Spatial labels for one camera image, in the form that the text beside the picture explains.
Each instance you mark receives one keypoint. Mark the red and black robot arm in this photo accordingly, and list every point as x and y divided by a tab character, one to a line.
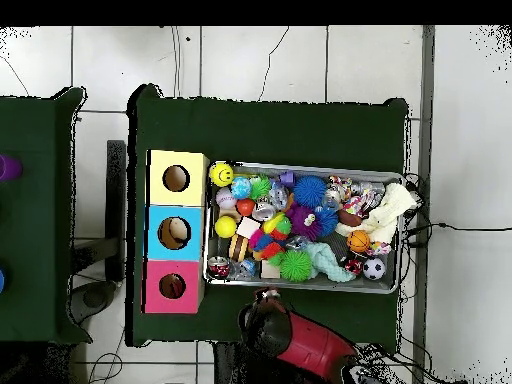
316	344

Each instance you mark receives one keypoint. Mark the wooden box with three holes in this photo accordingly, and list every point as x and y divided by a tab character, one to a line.
156	240

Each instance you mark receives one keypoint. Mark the toy hamburger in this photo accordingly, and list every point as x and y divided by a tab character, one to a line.
238	248

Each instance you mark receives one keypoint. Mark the crushed red drink can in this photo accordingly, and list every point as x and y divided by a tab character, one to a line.
218	267

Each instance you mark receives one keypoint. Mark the plain wooden cube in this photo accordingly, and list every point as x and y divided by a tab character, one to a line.
248	227

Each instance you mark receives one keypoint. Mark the purple spiky rubber toy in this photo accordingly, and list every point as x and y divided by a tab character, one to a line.
300	224

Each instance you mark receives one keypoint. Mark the yellow ball with seam lines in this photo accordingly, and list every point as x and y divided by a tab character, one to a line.
225	226

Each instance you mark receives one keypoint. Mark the plain orange ball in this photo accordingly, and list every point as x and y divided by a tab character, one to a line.
245	207

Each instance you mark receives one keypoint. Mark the orange toy basketball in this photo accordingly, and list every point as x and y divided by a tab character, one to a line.
358	241

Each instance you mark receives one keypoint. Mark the white toy baseball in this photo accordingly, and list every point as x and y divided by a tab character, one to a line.
226	198

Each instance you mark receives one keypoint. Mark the globe print ball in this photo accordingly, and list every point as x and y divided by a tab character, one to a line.
240	188

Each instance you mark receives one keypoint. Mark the beige rounded object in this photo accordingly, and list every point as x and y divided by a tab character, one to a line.
178	230

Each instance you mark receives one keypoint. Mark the plain yellow ball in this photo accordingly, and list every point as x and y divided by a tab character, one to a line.
221	174

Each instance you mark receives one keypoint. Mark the dark green tablecloth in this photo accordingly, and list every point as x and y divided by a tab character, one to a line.
260	132
32	220

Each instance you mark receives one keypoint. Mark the black upright panel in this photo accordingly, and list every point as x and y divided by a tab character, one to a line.
116	200

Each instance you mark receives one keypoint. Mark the blue round object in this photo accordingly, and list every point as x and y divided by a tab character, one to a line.
1	280

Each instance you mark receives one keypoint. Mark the purple cup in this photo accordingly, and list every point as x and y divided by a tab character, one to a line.
8	168

